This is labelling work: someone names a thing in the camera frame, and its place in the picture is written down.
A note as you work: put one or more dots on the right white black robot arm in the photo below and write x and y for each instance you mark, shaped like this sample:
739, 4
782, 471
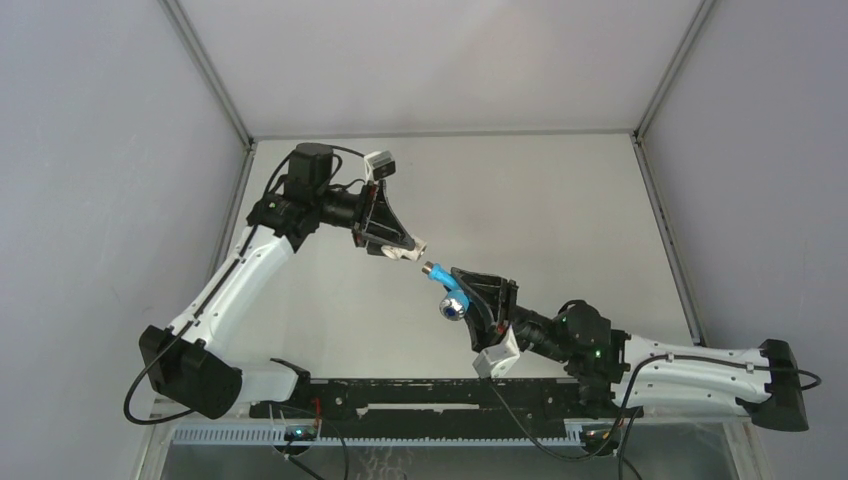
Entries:
614, 368

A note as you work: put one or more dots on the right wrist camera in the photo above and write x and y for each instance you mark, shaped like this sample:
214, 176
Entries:
495, 361

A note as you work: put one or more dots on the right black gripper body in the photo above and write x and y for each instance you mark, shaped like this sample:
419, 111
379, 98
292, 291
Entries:
503, 328

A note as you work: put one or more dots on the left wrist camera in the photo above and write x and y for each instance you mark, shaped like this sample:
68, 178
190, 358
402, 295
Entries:
378, 166

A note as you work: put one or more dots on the blue plastic water faucet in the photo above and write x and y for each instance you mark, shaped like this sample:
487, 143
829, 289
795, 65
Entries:
455, 303

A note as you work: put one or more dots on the white slotted cable duct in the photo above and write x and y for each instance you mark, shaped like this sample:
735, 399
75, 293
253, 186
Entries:
265, 435

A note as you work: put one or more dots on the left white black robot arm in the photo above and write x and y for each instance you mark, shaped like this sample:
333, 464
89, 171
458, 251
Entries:
185, 362

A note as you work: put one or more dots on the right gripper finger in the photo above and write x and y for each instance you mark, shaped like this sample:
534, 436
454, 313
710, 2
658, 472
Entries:
485, 323
478, 286

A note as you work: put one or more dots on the aluminium frame rail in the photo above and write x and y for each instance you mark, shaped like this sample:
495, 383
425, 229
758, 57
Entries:
548, 397

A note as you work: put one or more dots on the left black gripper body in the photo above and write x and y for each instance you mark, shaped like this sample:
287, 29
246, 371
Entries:
368, 198

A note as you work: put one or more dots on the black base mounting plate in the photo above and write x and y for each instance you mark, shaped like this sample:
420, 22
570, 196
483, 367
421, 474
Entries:
448, 409

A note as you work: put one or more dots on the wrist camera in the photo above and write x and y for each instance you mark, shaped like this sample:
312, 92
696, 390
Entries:
495, 361
378, 166

